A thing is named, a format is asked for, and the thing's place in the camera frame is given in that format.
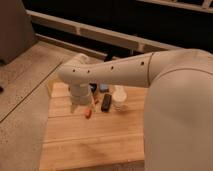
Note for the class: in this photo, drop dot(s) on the yellow cloth mat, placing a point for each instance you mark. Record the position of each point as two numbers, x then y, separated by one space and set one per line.
51 81

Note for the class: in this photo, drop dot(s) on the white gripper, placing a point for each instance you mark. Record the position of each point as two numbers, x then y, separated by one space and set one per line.
80 95

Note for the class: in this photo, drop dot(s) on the black rectangular block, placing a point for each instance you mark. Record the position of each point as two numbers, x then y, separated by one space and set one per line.
106 103

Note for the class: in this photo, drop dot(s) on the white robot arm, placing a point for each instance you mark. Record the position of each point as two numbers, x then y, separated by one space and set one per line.
178 111

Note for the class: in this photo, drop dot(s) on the black round bowl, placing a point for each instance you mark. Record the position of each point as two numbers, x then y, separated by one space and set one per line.
93 87

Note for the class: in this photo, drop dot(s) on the wooden cutting board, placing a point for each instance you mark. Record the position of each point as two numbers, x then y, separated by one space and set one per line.
72 141

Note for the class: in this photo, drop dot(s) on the grey cabinet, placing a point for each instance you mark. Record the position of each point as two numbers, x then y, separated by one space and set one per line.
16 32

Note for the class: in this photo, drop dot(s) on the orange carrot toy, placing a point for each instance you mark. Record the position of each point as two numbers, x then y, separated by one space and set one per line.
88 113

